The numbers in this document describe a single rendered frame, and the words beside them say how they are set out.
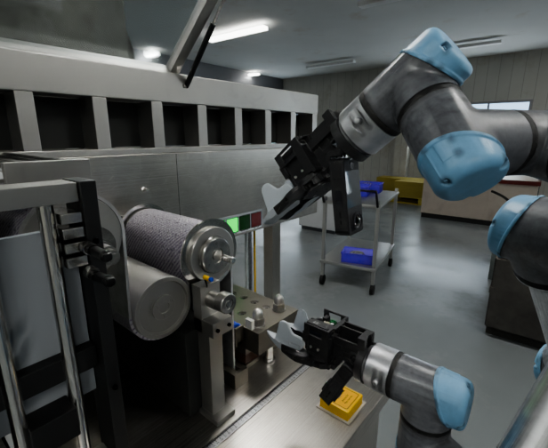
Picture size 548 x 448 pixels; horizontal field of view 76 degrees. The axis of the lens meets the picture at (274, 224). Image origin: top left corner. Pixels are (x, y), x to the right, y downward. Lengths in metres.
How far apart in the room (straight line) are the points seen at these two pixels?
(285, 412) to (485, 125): 0.69
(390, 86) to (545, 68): 8.74
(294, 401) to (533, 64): 8.74
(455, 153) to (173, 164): 0.81
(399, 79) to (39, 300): 0.49
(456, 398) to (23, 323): 0.56
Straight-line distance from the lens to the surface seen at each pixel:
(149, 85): 1.03
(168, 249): 0.75
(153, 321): 0.71
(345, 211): 0.51
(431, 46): 0.46
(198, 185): 1.11
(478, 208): 6.88
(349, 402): 0.87
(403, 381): 0.61
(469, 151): 0.39
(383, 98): 0.47
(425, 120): 0.42
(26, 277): 0.48
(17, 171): 0.53
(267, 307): 1.00
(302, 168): 0.53
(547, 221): 0.66
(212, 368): 0.79
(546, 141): 0.48
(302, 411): 0.88
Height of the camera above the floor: 1.49
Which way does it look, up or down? 14 degrees down
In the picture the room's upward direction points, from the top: straight up
